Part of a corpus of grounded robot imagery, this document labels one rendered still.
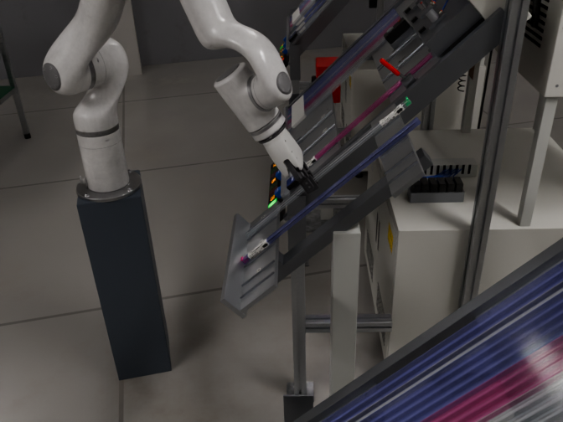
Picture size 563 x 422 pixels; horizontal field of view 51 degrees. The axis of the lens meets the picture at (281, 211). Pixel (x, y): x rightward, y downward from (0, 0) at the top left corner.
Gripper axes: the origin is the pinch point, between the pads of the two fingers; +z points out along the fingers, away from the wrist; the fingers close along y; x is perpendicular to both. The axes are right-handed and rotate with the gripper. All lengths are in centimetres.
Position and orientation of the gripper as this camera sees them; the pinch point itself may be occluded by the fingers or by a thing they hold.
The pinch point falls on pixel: (308, 182)
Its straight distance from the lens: 138.5
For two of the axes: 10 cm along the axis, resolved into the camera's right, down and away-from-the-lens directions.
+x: 8.3, -4.7, -3.0
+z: 5.6, 7.1, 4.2
